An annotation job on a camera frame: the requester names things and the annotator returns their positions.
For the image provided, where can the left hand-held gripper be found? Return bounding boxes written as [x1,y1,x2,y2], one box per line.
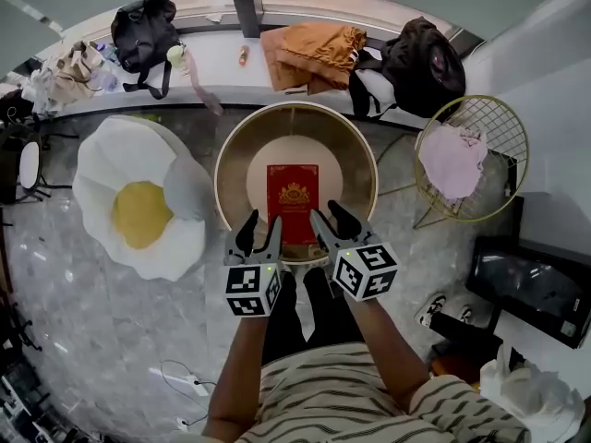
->
[223,209,285,318]

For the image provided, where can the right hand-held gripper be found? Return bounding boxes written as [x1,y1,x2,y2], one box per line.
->
[308,199,400,304]

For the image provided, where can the red book with gold crest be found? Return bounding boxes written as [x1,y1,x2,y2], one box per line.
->
[266,163,320,247]

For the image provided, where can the person's left forearm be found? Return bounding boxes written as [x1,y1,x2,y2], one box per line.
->
[201,314,274,438]

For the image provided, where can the person's right forearm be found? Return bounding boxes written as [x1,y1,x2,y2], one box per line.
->
[344,295,433,418]

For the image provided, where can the round gold side table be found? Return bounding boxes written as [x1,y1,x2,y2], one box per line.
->
[213,101,380,266]

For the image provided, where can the person's black trousers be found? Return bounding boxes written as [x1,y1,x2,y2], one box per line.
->
[260,265,368,366]

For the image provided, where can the white power strip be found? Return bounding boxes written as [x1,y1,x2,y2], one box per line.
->
[181,373,212,398]

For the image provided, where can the white window ledge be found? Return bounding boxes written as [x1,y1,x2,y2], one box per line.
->
[34,28,463,131]

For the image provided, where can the wooden stool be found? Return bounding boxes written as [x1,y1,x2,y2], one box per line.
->
[431,352,484,385]

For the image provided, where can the orange-brown cloth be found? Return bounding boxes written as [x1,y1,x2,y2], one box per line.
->
[260,21,368,96]

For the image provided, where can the dark brown backpack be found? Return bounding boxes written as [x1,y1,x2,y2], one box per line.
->
[381,16,467,119]

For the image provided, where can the black monitor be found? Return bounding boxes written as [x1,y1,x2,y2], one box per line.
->
[464,235,591,351]

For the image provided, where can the clear bottle with green lid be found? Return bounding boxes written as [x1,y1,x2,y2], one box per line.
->
[165,43,189,71]

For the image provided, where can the clear plastic water bottle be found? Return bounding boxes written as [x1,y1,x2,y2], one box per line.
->
[94,42,120,66]
[89,68,120,93]

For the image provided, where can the black backpack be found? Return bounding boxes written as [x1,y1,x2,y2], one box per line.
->
[110,0,187,101]

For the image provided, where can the white round seat cushion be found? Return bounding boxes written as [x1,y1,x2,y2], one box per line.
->
[18,140,42,191]

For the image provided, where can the beige tote bag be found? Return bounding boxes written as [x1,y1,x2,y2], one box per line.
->
[48,40,106,106]

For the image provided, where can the large white plastic bag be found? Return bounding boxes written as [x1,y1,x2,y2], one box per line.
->
[478,342,587,443]

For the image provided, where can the black rattan chair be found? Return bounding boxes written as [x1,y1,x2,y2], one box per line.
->
[0,121,53,206]

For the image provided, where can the crumpled white plastic bag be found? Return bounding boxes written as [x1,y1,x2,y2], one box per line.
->
[20,66,57,115]

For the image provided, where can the black handbag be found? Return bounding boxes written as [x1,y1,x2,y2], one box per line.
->
[0,88,30,126]

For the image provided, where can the pink strap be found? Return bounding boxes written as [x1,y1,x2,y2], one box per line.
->
[183,53,226,117]

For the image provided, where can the gold wire chair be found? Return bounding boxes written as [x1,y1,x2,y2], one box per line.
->
[412,94,530,231]

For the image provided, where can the dark window post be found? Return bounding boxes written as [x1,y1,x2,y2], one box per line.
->
[229,0,265,40]

